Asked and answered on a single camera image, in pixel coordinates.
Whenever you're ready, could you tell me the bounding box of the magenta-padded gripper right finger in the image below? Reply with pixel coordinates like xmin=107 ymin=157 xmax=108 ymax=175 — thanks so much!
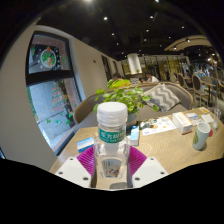
xmin=128 ymin=146 xmax=169 ymax=189

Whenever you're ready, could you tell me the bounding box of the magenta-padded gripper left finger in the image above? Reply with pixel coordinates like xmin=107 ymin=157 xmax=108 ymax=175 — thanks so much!
xmin=54 ymin=145 xmax=96 ymax=189

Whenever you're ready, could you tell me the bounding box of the clear plastic water bottle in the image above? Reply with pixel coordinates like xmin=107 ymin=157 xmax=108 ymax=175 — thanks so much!
xmin=93 ymin=101 xmax=132 ymax=190

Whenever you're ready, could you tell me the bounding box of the blue and white flat box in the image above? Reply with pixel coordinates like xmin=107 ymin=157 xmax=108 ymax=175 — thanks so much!
xmin=76 ymin=136 xmax=96 ymax=154

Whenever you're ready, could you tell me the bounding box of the small light blue box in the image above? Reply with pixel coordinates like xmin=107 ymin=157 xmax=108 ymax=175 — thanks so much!
xmin=129 ymin=125 xmax=140 ymax=147

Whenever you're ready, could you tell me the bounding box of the printed paper sheet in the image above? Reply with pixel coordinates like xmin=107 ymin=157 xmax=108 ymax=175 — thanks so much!
xmin=139 ymin=116 xmax=177 ymax=137

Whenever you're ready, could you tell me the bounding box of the white rectangular box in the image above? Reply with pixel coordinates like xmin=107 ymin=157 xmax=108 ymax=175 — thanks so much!
xmin=171 ymin=111 xmax=194 ymax=135

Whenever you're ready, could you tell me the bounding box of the white mug with green print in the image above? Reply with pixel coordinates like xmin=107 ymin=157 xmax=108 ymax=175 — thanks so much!
xmin=192 ymin=121 xmax=212 ymax=152

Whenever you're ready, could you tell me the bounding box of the grey curved sofa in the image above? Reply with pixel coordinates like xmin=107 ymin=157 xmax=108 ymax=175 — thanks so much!
xmin=73 ymin=81 xmax=195 ymax=125

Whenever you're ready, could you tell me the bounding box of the grey zigzag cushion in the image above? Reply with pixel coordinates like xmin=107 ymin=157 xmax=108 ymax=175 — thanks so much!
xmin=143 ymin=83 xmax=182 ymax=113

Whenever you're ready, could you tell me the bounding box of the green potted plant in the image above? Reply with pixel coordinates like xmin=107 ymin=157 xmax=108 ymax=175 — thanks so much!
xmin=92 ymin=78 xmax=160 ymax=126

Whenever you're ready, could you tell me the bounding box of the window with coloured decals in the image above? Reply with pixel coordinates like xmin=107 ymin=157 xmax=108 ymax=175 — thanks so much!
xmin=25 ymin=31 xmax=83 ymax=156

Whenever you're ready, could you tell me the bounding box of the white paper napkin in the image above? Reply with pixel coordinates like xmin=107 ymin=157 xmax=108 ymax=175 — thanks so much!
xmin=199 ymin=113 xmax=214 ymax=124

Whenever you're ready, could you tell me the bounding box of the clear glass with straw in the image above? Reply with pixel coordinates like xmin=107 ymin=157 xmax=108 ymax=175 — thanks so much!
xmin=213 ymin=108 xmax=223 ymax=131

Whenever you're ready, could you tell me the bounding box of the person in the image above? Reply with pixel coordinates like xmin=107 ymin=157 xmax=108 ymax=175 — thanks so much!
xmin=111 ymin=72 xmax=132 ymax=88
xmin=144 ymin=70 xmax=160 ymax=84

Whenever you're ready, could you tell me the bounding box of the group of dining chairs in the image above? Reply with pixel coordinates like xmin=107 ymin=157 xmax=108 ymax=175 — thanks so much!
xmin=174 ymin=71 xmax=224 ymax=108

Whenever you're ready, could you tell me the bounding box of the white round column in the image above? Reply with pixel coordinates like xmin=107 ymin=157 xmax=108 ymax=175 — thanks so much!
xmin=127 ymin=53 xmax=143 ymax=75

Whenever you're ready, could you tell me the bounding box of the group of ceiling lights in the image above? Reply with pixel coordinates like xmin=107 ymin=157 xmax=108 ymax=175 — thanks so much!
xmin=83 ymin=0 xmax=214 ymax=44

